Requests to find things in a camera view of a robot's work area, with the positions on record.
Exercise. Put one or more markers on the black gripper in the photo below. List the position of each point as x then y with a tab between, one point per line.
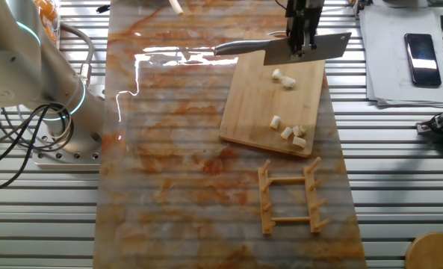
305	11

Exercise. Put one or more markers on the steel cleaver knife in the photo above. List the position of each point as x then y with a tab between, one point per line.
329	46

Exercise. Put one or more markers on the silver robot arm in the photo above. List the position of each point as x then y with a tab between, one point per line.
27	67

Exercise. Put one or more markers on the short cut scallion piece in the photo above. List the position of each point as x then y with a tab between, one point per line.
299	142
276	74
286	132
275	122
297	130
288	82

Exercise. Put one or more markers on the wooden cutting board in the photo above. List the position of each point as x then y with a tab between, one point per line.
251	104

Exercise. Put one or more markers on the white scallion stalk piece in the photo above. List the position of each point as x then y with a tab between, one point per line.
303	129

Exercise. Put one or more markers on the black smartphone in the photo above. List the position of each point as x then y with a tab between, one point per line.
423	60

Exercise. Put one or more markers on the wooden peg knife rack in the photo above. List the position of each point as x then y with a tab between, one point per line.
264	194

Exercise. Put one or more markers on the small black object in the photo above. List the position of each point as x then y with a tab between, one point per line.
102	9

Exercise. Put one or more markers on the marble pattern table mat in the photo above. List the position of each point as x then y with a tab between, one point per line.
169	205

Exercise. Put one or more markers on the clear plastic fruit container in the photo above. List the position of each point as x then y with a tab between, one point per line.
55	33

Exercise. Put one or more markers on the orange fruit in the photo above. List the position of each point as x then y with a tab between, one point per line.
45	9

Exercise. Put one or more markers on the wooden mug tree stand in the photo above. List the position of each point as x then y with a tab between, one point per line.
434	254

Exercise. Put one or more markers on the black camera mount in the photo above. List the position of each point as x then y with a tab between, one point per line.
436	125

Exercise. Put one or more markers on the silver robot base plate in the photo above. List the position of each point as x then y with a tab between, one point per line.
68	160

